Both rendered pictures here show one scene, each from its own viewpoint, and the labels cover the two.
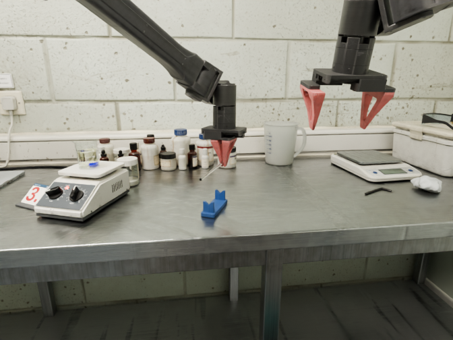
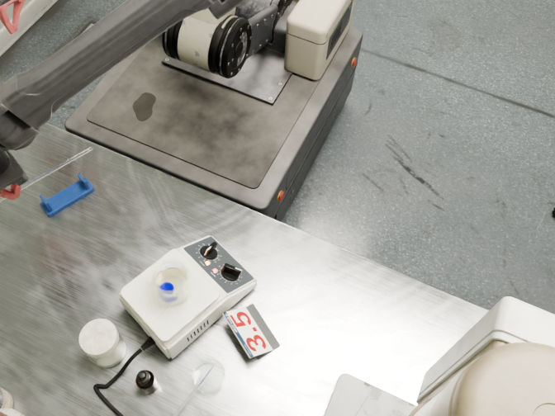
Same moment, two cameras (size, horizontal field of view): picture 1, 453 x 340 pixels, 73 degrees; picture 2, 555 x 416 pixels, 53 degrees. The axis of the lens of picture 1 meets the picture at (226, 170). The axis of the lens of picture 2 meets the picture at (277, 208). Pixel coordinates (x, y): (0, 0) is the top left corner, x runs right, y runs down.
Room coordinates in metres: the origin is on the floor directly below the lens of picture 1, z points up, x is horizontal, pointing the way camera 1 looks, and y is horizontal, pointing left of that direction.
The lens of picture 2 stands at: (0.97, 0.65, 1.69)
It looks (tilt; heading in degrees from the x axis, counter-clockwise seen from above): 59 degrees down; 208
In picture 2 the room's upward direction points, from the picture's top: 4 degrees clockwise
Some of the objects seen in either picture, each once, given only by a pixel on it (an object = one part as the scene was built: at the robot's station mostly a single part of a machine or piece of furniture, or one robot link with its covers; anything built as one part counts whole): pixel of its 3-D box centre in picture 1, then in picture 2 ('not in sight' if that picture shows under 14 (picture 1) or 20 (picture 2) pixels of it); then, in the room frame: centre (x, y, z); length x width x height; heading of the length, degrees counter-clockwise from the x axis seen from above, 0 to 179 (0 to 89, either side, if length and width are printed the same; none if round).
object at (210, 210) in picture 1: (214, 202); (65, 193); (0.69, 0.03, 0.77); 0.10 x 0.03 x 0.04; 162
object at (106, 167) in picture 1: (92, 168); (170, 293); (0.76, 0.35, 0.83); 0.12 x 0.12 x 0.01; 76
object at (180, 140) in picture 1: (180, 146); not in sight; (1.11, 0.17, 0.81); 0.07 x 0.07 x 0.13
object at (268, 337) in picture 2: (37, 196); (251, 329); (0.72, 0.48, 0.77); 0.09 x 0.06 x 0.04; 65
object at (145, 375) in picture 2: not in sight; (145, 380); (0.88, 0.39, 0.78); 0.03 x 0.03 x 0.07
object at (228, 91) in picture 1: (223, 94); not in sight; (0.77, 0.01, 1.02); 0.07 x 0.06 x 0.07; 27
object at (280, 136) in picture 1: (283, 143); not in sight; (1.12, -0.21, 0.82); 0.18 x 0.13 x 0.15; 46
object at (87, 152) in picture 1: (86, 153); (173, 282); (0.75, 0.35, 0.87); 0.06 x 0.05 x 0.08; 124
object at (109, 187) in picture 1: (88, 187); (185, 293); (0.73, 0.35, 0.79); 0.22 x 0.13 x 0.08; 166
